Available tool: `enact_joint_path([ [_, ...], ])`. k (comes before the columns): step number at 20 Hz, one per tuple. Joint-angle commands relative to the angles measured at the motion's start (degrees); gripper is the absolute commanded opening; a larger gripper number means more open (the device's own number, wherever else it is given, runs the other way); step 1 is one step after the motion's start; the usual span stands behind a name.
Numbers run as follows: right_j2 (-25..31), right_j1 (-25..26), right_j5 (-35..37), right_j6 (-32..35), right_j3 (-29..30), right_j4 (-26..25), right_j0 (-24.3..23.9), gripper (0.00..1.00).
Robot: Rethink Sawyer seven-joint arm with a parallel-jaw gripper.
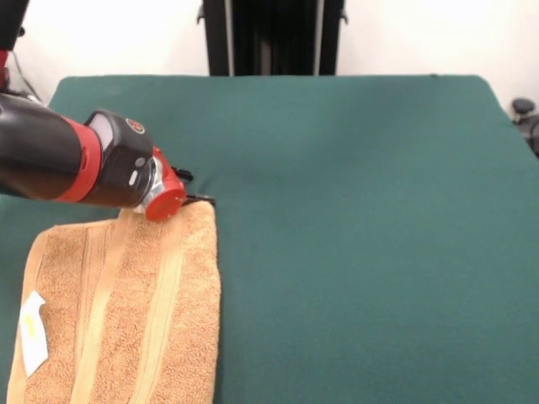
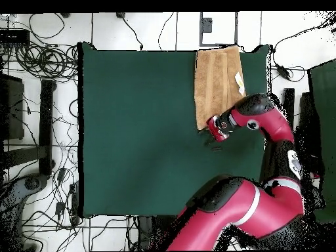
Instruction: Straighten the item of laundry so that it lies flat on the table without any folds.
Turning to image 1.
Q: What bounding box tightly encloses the tan terry towel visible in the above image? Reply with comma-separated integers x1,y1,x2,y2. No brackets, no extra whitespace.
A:
7,201,223,404

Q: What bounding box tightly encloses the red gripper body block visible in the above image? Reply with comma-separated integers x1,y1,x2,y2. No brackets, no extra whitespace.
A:
144,145,188,222

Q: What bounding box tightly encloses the dark green table cloth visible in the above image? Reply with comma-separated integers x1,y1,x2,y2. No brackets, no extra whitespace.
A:
0,74,539,404

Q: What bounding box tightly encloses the grey chair base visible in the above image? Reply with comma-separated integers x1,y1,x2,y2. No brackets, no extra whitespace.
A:
511,98,539,159

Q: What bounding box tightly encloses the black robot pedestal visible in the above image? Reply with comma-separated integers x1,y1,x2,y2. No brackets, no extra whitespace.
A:
195,0,350,77

